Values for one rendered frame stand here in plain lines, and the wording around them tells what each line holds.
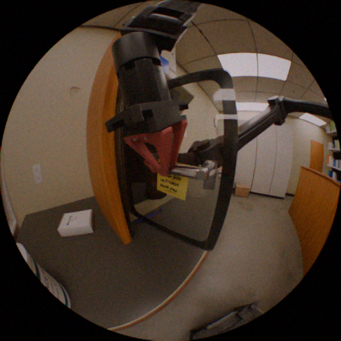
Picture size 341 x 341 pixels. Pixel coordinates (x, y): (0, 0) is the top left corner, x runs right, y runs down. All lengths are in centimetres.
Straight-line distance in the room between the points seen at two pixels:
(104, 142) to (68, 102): 64
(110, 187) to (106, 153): 8
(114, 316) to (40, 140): 83
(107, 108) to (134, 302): 44
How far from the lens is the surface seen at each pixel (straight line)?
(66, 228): 48
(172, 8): 22
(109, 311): 32
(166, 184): 22
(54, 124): 80
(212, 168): 17
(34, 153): 83
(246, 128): 33
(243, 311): 110
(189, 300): 125
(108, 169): 24
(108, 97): 27
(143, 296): 30
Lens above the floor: 123
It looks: 13 degrees down
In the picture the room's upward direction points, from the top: straight up
